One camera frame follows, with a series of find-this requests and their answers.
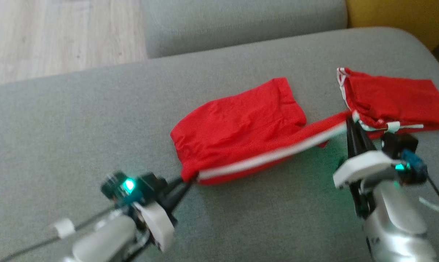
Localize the large grey sofa seat cushion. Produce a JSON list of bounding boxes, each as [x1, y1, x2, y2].
[[0, 27, 439, 262]]

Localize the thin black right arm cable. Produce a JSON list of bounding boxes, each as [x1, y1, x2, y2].
[[419, 175, 439, 249]]

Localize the right gripper white flange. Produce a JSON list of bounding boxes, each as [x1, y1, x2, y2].
[[332, 116, 403, 219]]

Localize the left gripper white flange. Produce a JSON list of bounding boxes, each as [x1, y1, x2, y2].
[[134, 177, 198, 253]]

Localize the red shorts with white stripes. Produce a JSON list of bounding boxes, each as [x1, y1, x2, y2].
[[170, 67, 439, 186]]

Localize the yellow sofa cushion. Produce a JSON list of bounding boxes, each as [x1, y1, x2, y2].
[[345, 0, 439, 52]]

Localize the small grey sofa cushion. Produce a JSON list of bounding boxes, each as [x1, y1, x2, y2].
[[141, 0, 348, 59]]

